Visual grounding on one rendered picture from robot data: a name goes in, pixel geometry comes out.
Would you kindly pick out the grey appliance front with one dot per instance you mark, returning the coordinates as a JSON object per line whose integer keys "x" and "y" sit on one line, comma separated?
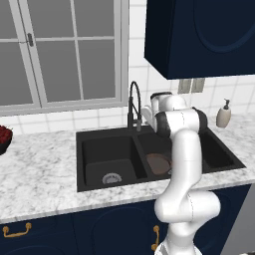
{"x": 245, "y": 229}

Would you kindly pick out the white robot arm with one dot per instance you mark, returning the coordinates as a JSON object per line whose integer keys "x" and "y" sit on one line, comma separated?
{"x": 184, "y": 159}

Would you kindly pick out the grey framed window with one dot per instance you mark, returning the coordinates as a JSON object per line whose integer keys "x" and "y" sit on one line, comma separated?
{"x": 59, "y": 53}

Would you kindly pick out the brown round pan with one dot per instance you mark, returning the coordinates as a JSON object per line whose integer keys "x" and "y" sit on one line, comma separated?
{"x": 158, "y": 164}

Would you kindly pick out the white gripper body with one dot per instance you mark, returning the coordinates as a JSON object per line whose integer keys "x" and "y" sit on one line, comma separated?
{"x": 147, "y": 115}

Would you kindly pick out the black double sink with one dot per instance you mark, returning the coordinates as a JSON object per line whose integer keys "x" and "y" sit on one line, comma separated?
{"x": 109, "y": 149}

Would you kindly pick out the grey wall socket plate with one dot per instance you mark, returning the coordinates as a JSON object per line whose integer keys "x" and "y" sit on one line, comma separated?
{"x": 198, "y": 85}
{"x": 185, "y": 86}

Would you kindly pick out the navy cupboard door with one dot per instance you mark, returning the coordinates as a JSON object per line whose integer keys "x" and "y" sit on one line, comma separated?
{"x": 227, "y": 212}
{"x": 116, "y": 229}
{"x": 40, "y": 240}

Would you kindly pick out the black bowl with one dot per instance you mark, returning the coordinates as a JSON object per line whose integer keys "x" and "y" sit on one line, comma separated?
{"x": 4, "y": 146}

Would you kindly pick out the red fruit pile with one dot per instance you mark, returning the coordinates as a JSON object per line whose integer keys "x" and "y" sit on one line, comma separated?
{"x": 4, "y": 133}

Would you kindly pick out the grey window latch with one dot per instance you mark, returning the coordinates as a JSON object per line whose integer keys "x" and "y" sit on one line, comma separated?
{"x": 30, "y": 39}

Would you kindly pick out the black spring tap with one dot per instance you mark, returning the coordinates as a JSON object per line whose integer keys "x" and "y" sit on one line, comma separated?
{"x": 130, "y": 109}

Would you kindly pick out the beige soap dispenser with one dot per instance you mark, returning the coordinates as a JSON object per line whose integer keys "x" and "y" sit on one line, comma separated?
{"x": 223, "y": 117}

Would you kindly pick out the navy wall cupboard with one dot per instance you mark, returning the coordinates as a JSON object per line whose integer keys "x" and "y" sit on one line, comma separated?
{"x": 205, "y": 36}

